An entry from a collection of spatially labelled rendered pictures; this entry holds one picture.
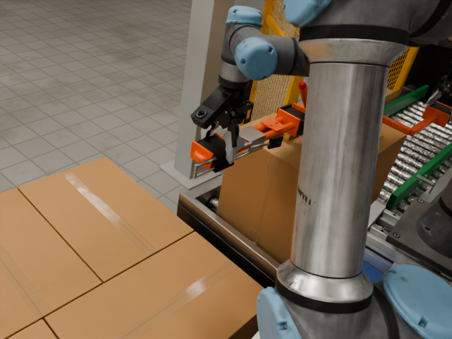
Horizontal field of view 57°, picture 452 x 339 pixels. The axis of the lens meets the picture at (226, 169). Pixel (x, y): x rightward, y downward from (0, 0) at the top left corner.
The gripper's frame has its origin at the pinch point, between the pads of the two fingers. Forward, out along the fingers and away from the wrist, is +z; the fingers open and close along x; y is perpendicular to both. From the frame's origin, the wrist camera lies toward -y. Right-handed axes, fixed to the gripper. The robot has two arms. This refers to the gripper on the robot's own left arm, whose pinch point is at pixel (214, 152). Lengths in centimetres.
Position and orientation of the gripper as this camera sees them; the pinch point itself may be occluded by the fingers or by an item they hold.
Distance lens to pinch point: 106.7
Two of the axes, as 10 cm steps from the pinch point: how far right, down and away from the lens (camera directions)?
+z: -1.6, 8.1, 5.7
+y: 6.9, -3.2, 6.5
